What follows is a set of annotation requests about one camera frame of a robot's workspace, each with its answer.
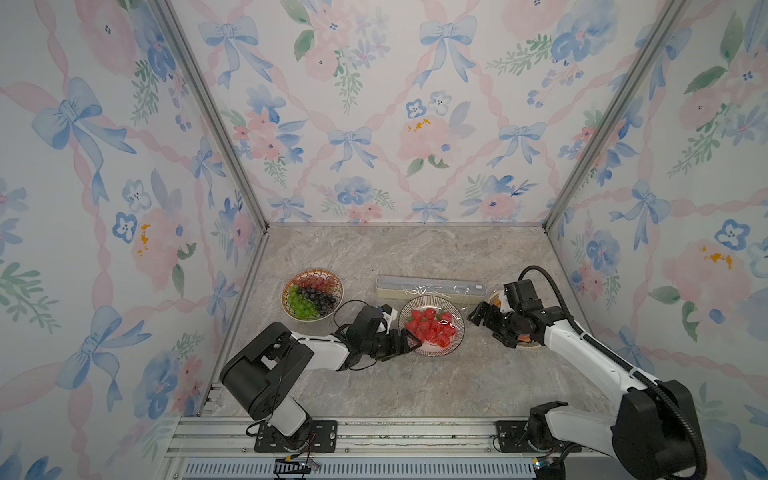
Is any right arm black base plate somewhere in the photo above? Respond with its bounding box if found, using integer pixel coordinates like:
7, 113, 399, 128
492, 420, 570, 456

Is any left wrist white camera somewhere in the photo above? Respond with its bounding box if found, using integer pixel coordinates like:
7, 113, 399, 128
378, 304, 399, 333

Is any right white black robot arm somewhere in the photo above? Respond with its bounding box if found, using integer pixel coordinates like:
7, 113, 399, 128
468, 266, 708, 479

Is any plate of red strawberries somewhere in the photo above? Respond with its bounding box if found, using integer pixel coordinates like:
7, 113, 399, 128
398, 295, 465, 357

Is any plate of grapes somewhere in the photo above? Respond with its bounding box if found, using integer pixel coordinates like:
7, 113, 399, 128
281, 269, 344, 322

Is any yellow plate with food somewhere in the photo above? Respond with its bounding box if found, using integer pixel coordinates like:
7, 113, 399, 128
484, 290, 544, 349

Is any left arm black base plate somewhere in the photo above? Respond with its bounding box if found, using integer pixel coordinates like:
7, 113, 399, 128
254, 419, 338, 454

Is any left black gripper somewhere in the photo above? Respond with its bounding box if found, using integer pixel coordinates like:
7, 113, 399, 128
361, 328, 421, 362

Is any cream plastic wrap dispenser box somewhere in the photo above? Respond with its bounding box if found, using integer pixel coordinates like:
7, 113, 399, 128
375, 275, 490, 303

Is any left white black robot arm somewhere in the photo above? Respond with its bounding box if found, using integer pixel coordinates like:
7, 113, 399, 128
219, 303, 423, 452

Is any aluminium front rail frame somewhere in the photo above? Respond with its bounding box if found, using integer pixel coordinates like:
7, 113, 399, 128
157, 416, 679, 480

